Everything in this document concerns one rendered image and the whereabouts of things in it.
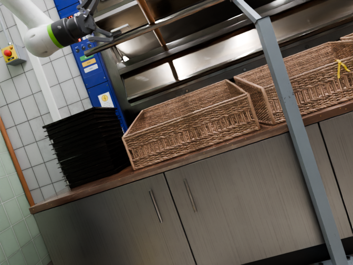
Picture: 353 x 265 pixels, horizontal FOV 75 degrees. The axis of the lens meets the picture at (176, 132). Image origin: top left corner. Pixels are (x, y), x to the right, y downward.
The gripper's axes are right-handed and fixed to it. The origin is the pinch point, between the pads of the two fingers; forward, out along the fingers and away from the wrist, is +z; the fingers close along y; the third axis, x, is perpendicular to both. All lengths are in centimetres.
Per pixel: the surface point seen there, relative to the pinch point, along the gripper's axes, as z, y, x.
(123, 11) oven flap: -5.9, -20.4, -40.5
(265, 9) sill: 71, 2, -54
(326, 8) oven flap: 102, 14, -55
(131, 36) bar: -2.3, 3.3, -17.3
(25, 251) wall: -113, 93, -39
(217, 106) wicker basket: 23, 46, -5
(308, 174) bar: 45, 79, 5
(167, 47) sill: 11, 2, -54
